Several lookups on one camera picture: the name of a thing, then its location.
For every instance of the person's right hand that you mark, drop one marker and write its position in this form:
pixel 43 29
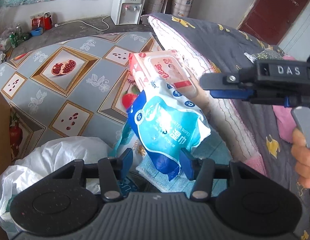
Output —
pixel 303 160

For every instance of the brown cardboard box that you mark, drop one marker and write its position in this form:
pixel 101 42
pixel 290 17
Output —
pixel 1 125

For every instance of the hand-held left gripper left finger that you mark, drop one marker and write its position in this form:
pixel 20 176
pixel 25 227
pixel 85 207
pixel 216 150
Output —
pixel 126 158

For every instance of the green bottle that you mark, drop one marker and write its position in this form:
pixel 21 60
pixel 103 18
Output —
pixel 13 40

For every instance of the clear plastic bag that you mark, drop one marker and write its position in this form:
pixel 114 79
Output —
pixel 0 47

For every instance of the blue bowl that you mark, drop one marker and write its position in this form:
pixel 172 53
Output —
pixel 36 31

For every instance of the pink wipes packet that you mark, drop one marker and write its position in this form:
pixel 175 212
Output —
pixel 155 70

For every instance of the pink pillow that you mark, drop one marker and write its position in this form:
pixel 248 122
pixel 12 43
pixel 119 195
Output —
pixel 281 113

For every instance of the light teal towel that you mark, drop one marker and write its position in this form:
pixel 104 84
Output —
pixel 170 182

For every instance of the red box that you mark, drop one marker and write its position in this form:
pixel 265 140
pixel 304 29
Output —
pixel 36 22

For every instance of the fruit print tablecloth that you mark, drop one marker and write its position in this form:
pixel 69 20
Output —
pixel 45 100

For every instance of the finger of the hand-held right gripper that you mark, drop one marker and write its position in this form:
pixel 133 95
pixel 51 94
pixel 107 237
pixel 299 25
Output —
pixel 286 102
pixel 220 93

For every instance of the brown door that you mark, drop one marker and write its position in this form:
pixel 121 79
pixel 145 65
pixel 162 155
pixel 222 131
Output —
pixel 277 7

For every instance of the pink towel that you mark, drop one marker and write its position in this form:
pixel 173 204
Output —
pixel 255 163

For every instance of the white plastic bag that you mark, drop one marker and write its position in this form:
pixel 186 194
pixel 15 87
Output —
pixel 65 150

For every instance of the grey folded quilt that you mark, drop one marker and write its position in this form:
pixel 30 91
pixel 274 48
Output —
pixel 220 42

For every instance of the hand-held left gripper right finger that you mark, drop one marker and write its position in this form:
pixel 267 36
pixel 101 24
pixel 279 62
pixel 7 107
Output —
pixel 187 165

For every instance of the blue wipes packet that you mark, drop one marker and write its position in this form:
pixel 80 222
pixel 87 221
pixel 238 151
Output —
pixel 167 130

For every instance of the light blue tissue packet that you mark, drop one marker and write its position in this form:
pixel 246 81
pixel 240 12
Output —
pixel 130 142

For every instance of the white water dispenser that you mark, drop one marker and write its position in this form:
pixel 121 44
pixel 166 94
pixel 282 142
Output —
pixel 125 7

